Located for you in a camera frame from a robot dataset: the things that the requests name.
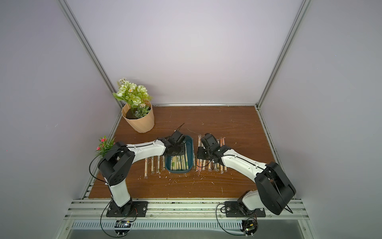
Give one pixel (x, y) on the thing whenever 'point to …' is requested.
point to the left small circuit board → (122, 227)
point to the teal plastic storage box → (189, 147)
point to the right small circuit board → (249, 226)
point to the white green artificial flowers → (137, 96)
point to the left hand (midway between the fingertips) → (186, 150)
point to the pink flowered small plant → (105, 144)
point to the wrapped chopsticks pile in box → (179, 163)
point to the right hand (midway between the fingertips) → (199, 149)
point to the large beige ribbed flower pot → (142, 125)
